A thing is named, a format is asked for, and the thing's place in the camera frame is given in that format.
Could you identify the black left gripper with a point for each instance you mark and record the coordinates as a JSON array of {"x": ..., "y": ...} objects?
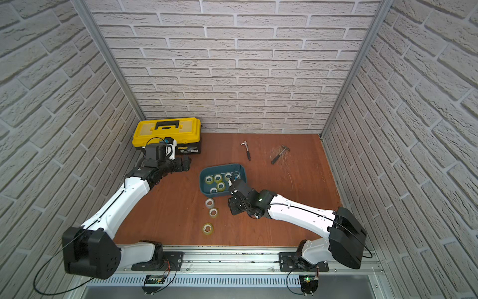
[{"x": 179, "y": 164}]

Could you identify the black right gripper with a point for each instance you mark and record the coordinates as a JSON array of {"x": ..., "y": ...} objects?
[{"x": 231, "y": 203}]

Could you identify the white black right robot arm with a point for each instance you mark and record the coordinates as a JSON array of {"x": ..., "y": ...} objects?
[{"x": 342, "y": 237}]

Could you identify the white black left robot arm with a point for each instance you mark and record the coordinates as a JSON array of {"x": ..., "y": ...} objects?
[{"x": 90, "y": 250}]

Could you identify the teal plastic storage box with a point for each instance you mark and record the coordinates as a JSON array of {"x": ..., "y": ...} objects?
[{"x": 220, "y": 169}]

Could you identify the yellow black toolbox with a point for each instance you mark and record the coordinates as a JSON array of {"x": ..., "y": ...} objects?
[{"x": 185, "y": 132}]

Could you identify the red black ratchet wrench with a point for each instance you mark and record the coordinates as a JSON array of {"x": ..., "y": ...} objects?
[{"x": 245, "y": 144}]

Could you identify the right circuit board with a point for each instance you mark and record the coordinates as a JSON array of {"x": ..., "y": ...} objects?
[{"x": 308, "y": 284}]

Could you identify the left green circuit board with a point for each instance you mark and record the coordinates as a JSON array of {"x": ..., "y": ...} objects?
[{"x": 155, "y": 280}]

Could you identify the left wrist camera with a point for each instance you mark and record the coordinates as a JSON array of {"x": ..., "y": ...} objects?
[{"x": 170, "y": 147}]

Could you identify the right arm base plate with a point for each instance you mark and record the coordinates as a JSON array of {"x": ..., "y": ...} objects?
[{"x": 288, "y": 262}]

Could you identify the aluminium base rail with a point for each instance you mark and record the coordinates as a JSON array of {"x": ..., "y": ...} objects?
[{"x": 209, "y": 266}]

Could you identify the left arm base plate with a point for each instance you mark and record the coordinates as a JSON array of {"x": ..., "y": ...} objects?
[{"x": 172, "y": 259}]

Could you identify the left corner aluminium post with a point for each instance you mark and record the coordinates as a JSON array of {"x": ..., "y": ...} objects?
[{"x": 91, "y": 25}]

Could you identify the corner aluminium post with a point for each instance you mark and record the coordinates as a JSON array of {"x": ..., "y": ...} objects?
[
  {"x": 91, "y": 25},
  {"x": 364, "y": 48}
]

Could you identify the right corner aluminium post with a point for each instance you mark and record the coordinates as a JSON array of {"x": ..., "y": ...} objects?
[{"x": 364, "y": 48}]

